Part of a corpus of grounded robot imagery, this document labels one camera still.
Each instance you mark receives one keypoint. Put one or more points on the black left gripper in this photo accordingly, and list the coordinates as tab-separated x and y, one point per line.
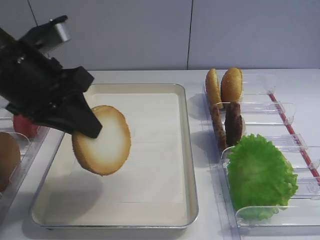
48	95

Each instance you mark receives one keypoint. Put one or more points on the bun slice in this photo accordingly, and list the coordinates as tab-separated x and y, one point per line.
10	157
107	153

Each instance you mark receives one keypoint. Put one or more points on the red tomato slice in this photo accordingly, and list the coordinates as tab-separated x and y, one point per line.
24	126

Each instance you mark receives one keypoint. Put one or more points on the left brown meat patty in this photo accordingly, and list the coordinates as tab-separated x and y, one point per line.
218	128

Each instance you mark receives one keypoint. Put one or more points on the brown meat patty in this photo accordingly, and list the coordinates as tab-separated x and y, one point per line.
218	128
233	124

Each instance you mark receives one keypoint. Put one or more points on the right brown meat patty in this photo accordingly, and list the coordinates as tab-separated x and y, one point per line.
233	124

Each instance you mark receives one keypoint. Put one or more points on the green lettuce leaf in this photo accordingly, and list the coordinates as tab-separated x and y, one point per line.
260	178

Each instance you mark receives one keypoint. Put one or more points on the clear acrylic left food rack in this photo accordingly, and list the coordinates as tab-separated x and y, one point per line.
29	149

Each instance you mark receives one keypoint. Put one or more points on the clear acrylic food rack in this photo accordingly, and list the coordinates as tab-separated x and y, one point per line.
265	114
29	149

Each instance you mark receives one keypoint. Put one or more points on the white metal baking tray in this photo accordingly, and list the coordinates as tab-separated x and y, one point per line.
137	174

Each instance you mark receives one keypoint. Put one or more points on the left bun half right rack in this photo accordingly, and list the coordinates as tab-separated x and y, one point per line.
212	87

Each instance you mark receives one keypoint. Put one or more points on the bun half rack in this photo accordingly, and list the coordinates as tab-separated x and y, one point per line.
212	87
231	87

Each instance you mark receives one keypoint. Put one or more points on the clear acrylic right food rack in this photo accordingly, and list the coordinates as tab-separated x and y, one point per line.
265	114

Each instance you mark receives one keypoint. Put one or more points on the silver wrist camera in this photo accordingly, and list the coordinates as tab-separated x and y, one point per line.
48	36

